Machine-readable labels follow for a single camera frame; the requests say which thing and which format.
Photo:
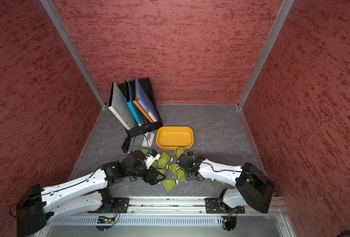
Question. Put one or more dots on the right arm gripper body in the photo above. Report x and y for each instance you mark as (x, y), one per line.
(188, 176)

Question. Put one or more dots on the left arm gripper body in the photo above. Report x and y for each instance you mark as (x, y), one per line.
(146, 176)

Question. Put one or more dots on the green shuttlecock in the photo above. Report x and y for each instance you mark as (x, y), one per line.
(181, 175)
(166, 157)
(170, 184)
(162, 171)
(145, 152)
(174, 168)
(178, 153)
(162, 163)

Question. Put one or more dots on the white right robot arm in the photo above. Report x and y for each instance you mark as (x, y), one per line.
(251, 187)

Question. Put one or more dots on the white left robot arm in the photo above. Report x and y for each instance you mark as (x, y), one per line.
(40, 206)

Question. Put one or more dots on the yellow plastic storage box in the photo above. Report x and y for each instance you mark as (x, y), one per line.
(173, 137)

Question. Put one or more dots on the small black device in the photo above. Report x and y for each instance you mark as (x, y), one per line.
(126, 145)

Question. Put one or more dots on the orange blue book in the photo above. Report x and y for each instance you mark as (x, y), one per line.
(144, 103)

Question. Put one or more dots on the white grey book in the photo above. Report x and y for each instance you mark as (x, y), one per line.
(118, 106)

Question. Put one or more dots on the teal book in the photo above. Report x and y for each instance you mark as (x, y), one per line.
(129, 92)

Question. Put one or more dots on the black mesh file organizer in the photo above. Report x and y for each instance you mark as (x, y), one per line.
(147, 127)

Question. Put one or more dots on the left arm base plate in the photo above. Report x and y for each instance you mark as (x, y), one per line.
(112, 206)

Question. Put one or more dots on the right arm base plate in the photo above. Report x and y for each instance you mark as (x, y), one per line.
(217, 206)

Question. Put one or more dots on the right aluminium corner post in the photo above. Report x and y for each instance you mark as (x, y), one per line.
(272, 36)

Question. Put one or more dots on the aluminium corner post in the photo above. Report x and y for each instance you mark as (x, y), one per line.
(61, 29)
(272, 36)

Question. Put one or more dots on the left aluminium corner post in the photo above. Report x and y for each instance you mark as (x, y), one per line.
(61, 29)

